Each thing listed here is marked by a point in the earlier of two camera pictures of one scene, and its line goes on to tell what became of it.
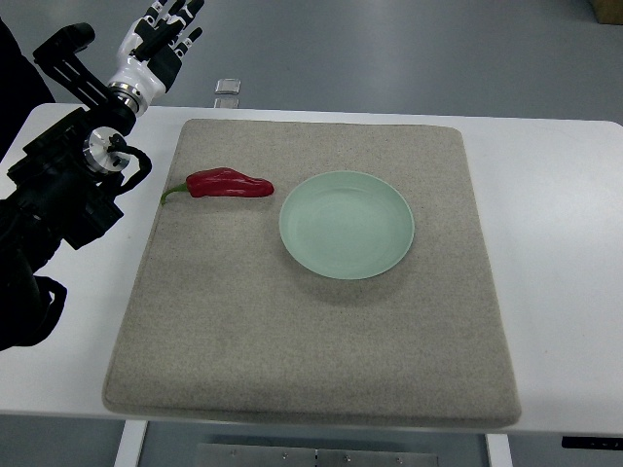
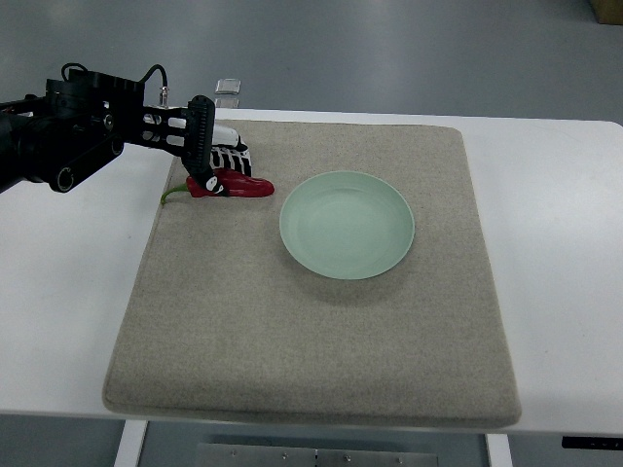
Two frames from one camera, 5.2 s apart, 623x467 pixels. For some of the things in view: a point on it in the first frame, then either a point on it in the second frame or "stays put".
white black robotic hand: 150,56 → 228,152
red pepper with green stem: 222,182 stays put
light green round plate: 347,225 stays put
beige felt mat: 225,324 stays put
